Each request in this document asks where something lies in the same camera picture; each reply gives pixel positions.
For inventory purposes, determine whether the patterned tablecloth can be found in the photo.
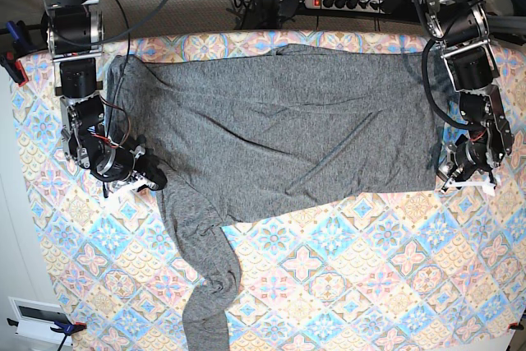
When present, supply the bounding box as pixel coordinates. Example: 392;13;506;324
10;46;525;350

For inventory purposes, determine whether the blue clamp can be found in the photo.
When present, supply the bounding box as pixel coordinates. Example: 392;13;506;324
6;21;31;51

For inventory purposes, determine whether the white power strip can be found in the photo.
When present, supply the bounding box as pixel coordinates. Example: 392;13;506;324
304;0;384;14

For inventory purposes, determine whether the white wall box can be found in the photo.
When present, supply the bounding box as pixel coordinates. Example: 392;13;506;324
8;297;69;345

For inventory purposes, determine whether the grey t-shirt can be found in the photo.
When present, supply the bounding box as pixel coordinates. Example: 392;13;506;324
107;44;444;350

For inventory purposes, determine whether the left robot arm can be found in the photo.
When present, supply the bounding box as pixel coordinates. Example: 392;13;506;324
422;0;514;196

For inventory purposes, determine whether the red black clamp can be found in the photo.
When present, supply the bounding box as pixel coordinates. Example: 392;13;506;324
0;52;29;86

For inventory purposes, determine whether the red clamp bottom right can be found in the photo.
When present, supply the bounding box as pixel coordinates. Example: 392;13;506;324
507;321;525;331

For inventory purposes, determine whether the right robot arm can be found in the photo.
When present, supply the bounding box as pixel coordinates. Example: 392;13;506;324
44;0;167;196

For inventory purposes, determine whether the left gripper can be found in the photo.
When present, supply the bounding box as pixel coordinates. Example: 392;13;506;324
436;137;497;196

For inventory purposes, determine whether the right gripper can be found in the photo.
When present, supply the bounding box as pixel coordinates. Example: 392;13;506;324
92;145;168;202

